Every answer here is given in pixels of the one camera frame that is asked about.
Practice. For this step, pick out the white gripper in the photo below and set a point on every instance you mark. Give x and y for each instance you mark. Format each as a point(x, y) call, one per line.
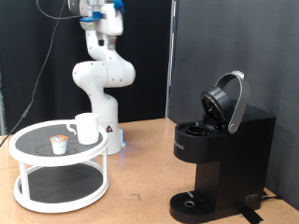
point(112, 18)

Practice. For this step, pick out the orange-lidded coffee pod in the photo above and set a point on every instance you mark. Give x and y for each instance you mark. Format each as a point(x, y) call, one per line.
point(59, 146)

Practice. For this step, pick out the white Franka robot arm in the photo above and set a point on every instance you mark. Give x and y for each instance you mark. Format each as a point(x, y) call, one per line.
point(102, 74)

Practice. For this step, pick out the black Keurig coffee machine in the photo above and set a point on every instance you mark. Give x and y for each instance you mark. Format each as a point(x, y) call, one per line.
point(233, 161)

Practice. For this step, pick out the black curtain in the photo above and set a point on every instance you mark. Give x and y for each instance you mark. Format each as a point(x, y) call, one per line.
point(140, 31)

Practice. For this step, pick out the white mug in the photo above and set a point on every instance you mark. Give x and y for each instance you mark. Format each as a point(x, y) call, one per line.
point(87, 129)

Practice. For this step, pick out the white two-tier turntable stand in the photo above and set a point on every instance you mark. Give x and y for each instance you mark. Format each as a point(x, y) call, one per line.
point(62, 183)

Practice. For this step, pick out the black tape strip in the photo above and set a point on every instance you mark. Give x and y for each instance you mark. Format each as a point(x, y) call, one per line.
point(250, 215)

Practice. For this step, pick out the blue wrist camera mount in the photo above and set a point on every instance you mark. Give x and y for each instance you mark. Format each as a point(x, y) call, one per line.
point(93, 15)

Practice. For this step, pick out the silver metal frame post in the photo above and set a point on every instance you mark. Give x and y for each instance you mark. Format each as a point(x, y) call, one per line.
point(2, 115)
point(170, 62)

